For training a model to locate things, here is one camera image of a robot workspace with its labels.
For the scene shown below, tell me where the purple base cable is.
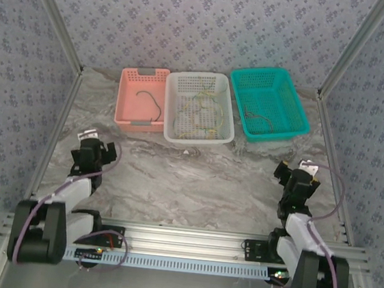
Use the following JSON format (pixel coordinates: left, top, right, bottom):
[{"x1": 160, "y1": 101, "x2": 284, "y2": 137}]
[{"x1": 70, "y1": 226, "x2": 131, "y2": 276}]

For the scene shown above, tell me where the aluminium frame post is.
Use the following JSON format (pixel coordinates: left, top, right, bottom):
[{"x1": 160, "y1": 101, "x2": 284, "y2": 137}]
[
  {"x1": 14, "y1": 0, "x2": 92, "y2": 75},
  {"x1": 316, "y1": 0, "x2": 384, "y2": 107}
]

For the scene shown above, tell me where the aluminium side rail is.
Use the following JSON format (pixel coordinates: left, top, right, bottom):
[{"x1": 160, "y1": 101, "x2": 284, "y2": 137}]
[
  {"x1": 23, "y1": 64, "x2": 84, "y2": 206},
  {"x1": 301, "y1": 94, "x2": 370, "y2": 246}
]

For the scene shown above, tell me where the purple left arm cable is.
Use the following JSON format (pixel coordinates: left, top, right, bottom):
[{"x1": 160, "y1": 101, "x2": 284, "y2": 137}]
[{"x1": 11, "y1": 131, "x2": 125, "y2": 272}]

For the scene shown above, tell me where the dark wire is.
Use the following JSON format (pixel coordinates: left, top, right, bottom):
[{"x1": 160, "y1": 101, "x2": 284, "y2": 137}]
[{"x1": 133, "y1": 89, "x2": 166, "y2": 127}]

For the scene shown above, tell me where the teal perforated plastic basket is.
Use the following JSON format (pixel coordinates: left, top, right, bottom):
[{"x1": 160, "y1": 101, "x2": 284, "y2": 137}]
[{"x1": 222, "y1": 62, "x2": 316, "y2": 149}]

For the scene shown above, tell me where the white perforated plastic basket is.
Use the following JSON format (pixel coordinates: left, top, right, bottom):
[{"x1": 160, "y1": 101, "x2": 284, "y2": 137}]
[{"x1": 159, "y1": 67, "x2": 242, "y2": 150}]

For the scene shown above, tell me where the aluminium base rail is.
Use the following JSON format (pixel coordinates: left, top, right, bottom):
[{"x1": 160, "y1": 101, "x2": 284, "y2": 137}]
[{"x1": 1, "y1": 207, "x2": 374, "y2": 278}]

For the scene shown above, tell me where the black controller board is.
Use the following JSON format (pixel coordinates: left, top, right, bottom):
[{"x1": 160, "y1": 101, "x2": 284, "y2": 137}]
[
  {"x1": 73, "y1": 246, "x2": 105, "y2": 270},
  {"x1": 268, "y1": 268, "x2": 294, "y2": 288}
]

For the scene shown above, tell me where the pink perforated plastic basket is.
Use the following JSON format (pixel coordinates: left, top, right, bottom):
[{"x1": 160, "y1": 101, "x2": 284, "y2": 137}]
[{"x1": 113, "y1": 64, "x2": 172, "y2": 135}]

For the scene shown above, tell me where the green cable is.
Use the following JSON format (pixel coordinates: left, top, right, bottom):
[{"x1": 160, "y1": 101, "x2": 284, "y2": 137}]
[{"x1": 241, "y1": 103, "x2": 277, "y2": 133}]

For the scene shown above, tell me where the slotted cable duct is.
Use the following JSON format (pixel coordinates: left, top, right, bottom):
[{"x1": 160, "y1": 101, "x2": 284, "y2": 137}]
[{"x1": 61, "y1": 244, "x2": 292, "y2": 286}]

